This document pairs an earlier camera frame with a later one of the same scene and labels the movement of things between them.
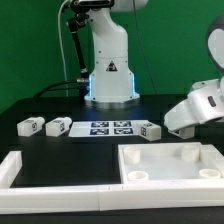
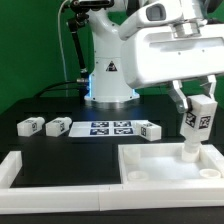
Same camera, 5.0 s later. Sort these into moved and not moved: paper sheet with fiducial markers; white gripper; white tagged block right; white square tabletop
Moved: white gripper
Not moved: paper sheet with fiducial markers; white square tabletop; white tagged block right
